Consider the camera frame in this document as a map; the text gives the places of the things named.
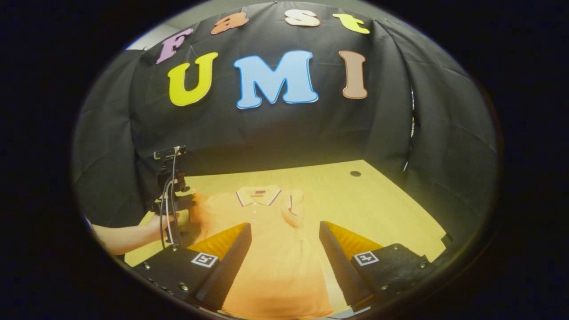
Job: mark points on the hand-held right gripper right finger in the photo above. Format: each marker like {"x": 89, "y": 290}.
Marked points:
{"x": 340, "y": 269}

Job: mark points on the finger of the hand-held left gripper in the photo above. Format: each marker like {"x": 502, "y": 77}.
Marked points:
{"x": 198, "y": 211}

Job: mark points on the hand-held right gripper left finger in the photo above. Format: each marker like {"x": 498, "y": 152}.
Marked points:
{"x": 227, "y": 269}

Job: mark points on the orange T-shirt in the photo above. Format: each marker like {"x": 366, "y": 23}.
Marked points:
{"x": 275, "y": 258}

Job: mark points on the black backdrop cloth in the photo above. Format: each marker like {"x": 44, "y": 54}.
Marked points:
{"x": 275, "y": 129}

